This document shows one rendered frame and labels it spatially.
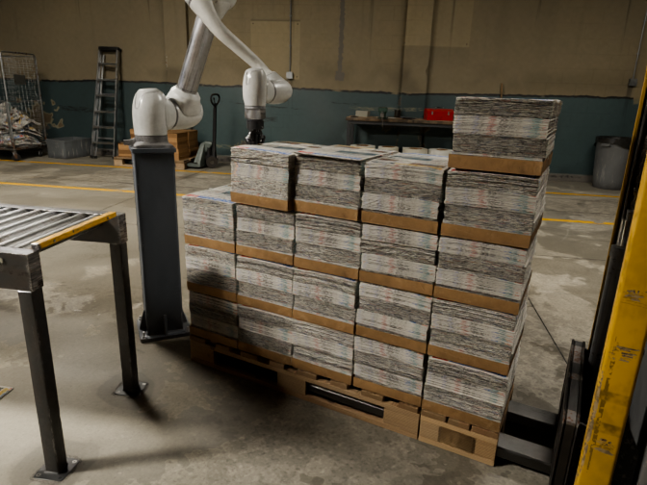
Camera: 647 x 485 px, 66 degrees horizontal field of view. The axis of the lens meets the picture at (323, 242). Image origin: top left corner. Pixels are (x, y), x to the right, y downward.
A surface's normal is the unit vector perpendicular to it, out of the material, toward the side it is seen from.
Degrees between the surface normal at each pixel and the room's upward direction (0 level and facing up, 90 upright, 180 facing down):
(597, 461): 90
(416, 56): 90
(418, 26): 90
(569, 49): 90
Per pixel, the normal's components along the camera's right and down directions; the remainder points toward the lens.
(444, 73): -0.15, 0.29
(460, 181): -0.48, 0.25
